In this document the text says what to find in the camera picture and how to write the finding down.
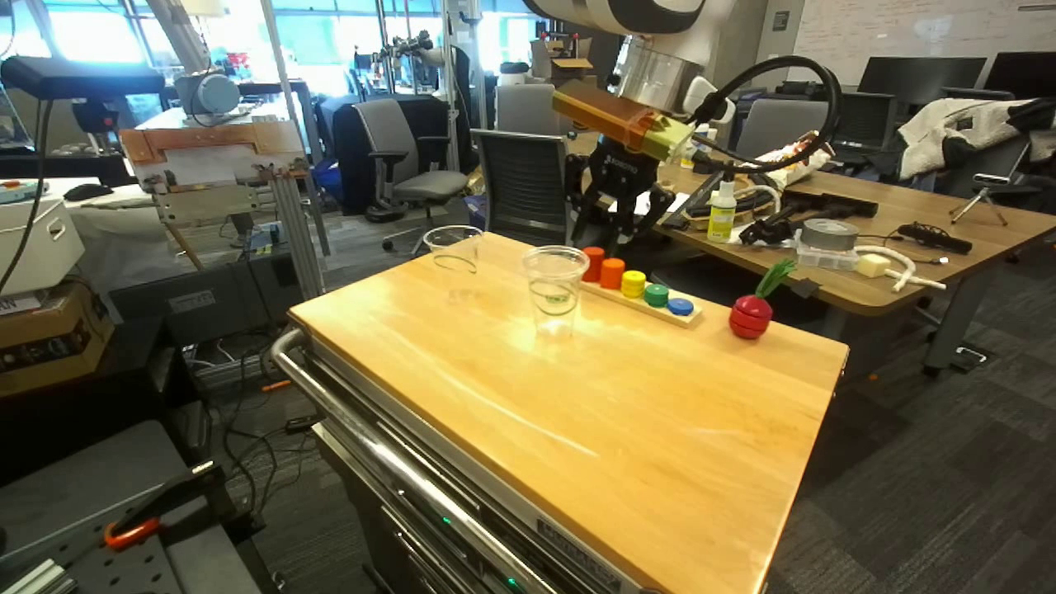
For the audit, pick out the grey metal tool cart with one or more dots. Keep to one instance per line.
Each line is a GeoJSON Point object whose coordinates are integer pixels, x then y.
{"type": "Point", "coordinates": [464, 529]}

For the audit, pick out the grey tape roll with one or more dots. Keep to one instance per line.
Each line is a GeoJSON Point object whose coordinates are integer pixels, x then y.
{"type": "Point", "coordinates": [829, 235]}

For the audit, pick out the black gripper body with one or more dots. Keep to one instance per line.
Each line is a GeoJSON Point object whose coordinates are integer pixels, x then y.
{"type": "Point", "coordinates": [626, 175]}

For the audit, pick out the orange clamp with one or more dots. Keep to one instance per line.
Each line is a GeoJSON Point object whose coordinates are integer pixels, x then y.
{"type": "Point", "coordinates": [130, 535]}

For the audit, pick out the orange wooden platform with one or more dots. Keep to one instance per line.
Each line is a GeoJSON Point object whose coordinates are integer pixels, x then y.
{"type": "Point", "coordinates": [209, 144]}

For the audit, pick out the red cylinder block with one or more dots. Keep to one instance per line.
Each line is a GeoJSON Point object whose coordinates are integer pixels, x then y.
{"type": "Point", "coordinates": [593, 266]}

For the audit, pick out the flat black remote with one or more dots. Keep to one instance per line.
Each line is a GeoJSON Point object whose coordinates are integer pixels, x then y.
{"type": "Point", "coordinates": [935, 235]}

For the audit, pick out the white cloth jacket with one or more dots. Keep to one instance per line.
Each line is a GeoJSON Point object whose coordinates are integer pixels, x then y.
{"type": "Point", "coordinates": [946, 132]}

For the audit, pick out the grey padded office chair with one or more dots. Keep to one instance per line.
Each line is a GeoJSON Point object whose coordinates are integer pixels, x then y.
{"type": "Point", "coordinates": [398, 144]}

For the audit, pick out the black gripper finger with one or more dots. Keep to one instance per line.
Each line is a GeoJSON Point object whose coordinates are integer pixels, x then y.
{"type": "Point", "coordinates": [588, 223]}
{"type": "Point", "coordinates": [661, 202]}

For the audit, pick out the white machine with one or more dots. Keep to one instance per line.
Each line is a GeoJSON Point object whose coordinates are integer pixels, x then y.
{"type": "Point", "coordinates": [34, 235]}

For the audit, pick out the yellow liquid spray bottle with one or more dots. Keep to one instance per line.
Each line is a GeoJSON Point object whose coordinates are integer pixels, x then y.
{"type": "Point", "coordinates": [722, 215]}

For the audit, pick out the wooden block toy base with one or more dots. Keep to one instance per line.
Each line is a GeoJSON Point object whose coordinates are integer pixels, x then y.
{"type": "Point", "coordinates": [616, 294]}

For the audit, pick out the chip bag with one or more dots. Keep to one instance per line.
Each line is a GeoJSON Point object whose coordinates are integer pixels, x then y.
{"type": "Point", "coordinates": [795, 161]}

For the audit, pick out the black perforated breadboard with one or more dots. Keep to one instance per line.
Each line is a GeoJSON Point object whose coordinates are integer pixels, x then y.
{"type": "Point", "coordinates": [67, 497]}

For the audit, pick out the black computer monitor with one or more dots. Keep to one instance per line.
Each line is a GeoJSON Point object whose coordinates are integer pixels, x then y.
{"type": "Point", "coordinates": [1024, 74]}
{"type": "Point", "coordinates": [917, 74]}

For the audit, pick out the grey mesh office chair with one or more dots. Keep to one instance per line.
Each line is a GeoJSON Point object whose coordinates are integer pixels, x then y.
{"type": "Point", "coordinates": [526, 183]}

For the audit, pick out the green cylinder block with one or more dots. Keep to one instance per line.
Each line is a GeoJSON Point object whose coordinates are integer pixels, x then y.
{"type": "Point", "coordinates": [659, 294]}

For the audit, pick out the grey cylinder motor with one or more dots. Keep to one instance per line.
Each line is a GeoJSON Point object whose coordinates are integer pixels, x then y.
{"type": "Point", "coordinates": [206, 92]}

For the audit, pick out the blue cylinder block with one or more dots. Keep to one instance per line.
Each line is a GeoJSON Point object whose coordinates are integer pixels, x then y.
{"type": "Point", "coordinates": [680, 304]}

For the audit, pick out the long wooden desk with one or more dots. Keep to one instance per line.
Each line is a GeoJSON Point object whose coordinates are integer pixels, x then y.
{"type": "Point", "coordinates": [1011, 226]}

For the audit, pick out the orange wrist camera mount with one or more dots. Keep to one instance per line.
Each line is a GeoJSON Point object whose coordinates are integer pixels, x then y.
{"type": "Point", "coordinates": [616, 115]}

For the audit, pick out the cardboard box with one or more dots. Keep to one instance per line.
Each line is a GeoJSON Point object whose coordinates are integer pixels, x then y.
{"type": "Point", "coordinates": [51, 334]}

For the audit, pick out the red toy radish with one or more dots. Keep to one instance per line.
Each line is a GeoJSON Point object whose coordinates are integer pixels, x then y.
{"type": "Point", "coordinates": [749, 318]}

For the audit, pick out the orange cylinder block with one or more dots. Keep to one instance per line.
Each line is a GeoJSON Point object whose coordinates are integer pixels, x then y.
{"type": "Point", "coordinates": [610, 272]}

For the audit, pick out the yellow cylinder block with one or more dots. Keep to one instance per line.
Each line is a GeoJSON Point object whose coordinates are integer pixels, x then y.
{"type": "Point", "coordinates": [630, 286]}

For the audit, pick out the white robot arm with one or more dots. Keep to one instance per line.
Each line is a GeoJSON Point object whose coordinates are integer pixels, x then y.
{"type": "Point", "coordinates": [571, 14]}

